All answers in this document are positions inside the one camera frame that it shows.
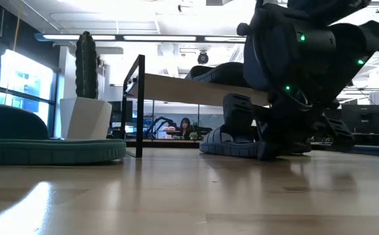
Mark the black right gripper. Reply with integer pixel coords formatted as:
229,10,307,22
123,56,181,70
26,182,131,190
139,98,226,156
257,74,340,162

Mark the black rubber slide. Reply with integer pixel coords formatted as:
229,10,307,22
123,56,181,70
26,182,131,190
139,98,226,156
199,125,312,160
184,64,225,83
223,93,356,154
214,61,253,88

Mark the green rubber slide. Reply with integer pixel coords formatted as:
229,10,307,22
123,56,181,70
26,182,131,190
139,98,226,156
0,104,127,166

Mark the person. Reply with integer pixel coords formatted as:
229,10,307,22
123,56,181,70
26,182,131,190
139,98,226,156
177,117,193,140

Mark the dark background monitor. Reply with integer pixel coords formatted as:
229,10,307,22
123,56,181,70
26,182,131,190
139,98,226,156
340,104,379,134

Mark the long ceiling light strip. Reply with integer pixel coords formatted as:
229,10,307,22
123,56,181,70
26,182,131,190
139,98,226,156
35,32,248,44

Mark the green cactus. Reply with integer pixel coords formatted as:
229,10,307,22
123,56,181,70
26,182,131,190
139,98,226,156
74,31,99,101

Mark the bright office window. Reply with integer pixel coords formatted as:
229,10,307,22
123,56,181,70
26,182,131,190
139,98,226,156
0,48,55,138

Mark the wooden shelf with black frame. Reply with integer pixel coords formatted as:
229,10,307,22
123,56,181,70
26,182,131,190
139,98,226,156
121,54,271,159

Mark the black dome ceiling camera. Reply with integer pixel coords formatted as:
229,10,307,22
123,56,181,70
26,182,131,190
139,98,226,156
197,51,210,65

